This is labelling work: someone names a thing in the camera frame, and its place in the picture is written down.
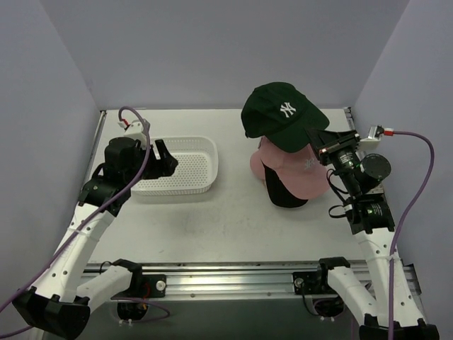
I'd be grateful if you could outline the black baseball cap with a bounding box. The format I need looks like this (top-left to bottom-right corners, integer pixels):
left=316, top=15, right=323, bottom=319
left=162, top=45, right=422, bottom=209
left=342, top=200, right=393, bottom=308
left=264, top=165, right=308, bottom=209

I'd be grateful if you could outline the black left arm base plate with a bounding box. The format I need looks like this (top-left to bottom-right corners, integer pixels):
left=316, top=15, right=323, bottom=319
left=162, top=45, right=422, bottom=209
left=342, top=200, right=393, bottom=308
left=119, top=273, right=167, bottom=299

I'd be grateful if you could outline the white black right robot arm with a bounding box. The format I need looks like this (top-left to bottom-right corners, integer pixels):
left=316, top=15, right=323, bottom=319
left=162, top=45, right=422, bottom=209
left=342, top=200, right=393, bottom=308
left=306, top=126, right=440, bottom=339

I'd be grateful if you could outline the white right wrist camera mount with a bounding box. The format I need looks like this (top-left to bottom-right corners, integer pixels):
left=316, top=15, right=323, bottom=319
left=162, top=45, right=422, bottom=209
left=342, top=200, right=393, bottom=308
left=360, top=125, right=394, bottom=149

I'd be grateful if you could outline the pink cap with white logo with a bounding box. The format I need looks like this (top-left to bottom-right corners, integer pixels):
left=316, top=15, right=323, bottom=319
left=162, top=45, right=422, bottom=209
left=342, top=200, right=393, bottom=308
left=259, top=142, right=330, bottom=200

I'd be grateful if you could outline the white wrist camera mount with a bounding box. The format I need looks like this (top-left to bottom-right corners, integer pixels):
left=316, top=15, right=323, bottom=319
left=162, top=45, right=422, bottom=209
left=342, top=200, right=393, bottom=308
left=360, top=125, right=394, bottom=149
left=117, top=120, right=150, bottom=147

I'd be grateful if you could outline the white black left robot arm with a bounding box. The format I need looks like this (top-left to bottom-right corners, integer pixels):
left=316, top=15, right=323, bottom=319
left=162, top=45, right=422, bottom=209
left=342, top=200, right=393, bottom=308
left=12, top=137, right=178, bottom=339

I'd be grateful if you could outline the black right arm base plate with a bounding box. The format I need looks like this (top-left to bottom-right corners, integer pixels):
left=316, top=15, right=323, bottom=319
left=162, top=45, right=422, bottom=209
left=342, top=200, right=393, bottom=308
left=292, top=271, right=336, bottom=295

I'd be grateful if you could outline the white perforated plastic basket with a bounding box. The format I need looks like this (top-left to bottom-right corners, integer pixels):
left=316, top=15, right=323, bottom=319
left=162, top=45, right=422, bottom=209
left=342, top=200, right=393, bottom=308
left=132, top=136, right=219, bottom=196

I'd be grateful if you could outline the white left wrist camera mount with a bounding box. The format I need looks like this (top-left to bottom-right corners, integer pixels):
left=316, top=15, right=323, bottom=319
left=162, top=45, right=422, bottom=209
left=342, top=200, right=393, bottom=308
left=117, top=120, right=150, bottom=147

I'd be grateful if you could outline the dark green baseball cap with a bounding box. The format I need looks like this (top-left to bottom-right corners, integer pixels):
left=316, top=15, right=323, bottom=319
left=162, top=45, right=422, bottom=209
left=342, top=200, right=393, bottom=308
left=241, top=81, right=330, bottom=153

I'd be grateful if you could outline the aluminium mounting rail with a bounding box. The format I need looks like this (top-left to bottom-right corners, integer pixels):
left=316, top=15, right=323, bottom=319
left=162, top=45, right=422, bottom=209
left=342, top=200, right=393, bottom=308
left=77, top=260, right=422, bottom=304

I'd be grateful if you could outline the plain pink baseball cap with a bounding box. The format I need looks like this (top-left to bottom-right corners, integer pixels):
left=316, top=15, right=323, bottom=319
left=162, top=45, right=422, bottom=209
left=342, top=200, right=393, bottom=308
left=249, top=137, right=278, bottom=182

